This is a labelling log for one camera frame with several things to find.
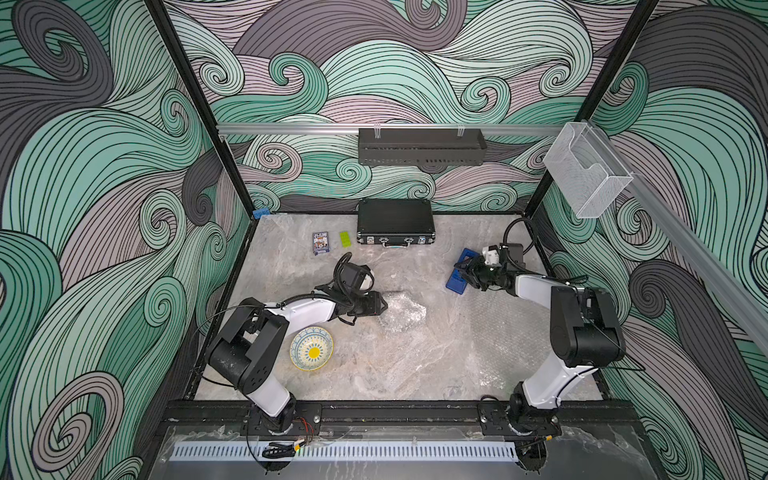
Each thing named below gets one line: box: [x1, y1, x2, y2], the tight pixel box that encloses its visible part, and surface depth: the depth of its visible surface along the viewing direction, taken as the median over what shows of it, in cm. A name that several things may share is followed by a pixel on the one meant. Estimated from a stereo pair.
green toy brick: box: [339, 231, 351, 248], surface depth 113 cm
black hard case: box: [357, 199, 435, 249], surface depth 117 cm
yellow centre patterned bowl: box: [289, 326, 334, 372], surface depth 85 cm
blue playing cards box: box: [312, 231, 331, 256], surface depth 112 cm
